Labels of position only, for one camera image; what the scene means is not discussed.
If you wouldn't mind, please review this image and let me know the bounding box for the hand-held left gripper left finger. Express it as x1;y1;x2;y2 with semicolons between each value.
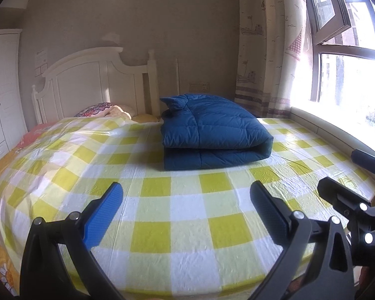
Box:
19;182;126;300

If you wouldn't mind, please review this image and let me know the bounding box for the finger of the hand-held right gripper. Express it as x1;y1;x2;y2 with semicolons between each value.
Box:
317;176;375;267
351;149;375;176

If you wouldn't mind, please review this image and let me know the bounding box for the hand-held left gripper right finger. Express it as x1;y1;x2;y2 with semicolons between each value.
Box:
250;180;355;300

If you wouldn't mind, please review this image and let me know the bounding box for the blue quilted jacket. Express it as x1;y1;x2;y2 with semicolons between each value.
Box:
159;93;274;171

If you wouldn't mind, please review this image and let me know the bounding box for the white window sill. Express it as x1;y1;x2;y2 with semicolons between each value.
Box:
287;106;375;163

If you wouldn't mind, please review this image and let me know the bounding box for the yellow checked blanket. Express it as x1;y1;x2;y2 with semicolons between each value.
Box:
0;117;375;297

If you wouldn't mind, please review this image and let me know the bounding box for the dark framed window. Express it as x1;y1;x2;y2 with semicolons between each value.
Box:
303;0;375;141

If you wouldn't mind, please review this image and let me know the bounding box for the purple floral pillow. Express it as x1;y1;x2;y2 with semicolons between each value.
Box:
75;102;113;118

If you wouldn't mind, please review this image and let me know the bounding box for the yellow pillow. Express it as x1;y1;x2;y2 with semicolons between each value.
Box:
132;114;160;123

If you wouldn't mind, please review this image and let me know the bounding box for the pink cloth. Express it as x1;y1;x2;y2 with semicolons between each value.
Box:
17;122;54;147

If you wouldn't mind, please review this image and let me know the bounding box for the yellow floral bedsheet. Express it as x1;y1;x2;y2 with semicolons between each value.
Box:
0;150;22;297

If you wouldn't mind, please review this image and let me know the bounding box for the white wooden headboard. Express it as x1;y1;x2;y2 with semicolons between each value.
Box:
31;47;161;124

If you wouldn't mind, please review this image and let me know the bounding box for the white pole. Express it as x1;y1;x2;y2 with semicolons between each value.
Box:
174;58;181;97

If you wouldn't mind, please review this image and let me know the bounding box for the white wardrobe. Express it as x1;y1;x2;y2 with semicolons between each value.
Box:
0;29;29;160

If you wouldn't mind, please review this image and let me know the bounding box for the patterned curtain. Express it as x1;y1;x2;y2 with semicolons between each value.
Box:
234;0;316;119

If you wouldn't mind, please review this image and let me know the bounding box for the wall paper notice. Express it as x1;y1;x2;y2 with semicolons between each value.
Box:
34;47;49;77

